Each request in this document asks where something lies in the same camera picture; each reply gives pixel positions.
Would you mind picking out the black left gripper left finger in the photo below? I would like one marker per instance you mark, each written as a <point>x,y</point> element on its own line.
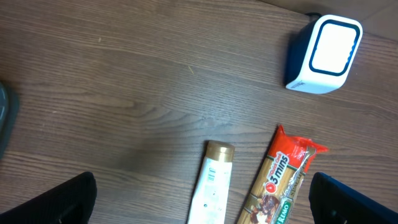
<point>68,203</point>

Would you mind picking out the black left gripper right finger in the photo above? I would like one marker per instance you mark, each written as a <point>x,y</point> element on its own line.
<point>333,202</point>

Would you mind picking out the orange spaghetti packet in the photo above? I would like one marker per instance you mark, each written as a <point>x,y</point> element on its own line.
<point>278,182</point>

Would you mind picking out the white tube gold cap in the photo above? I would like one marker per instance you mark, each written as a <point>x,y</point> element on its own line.
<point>210,197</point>

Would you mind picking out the white barcode scanner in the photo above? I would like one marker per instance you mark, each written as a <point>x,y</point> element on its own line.
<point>321,55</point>

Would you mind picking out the grey plastic basket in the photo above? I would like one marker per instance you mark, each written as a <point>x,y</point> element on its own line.
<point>9,110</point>

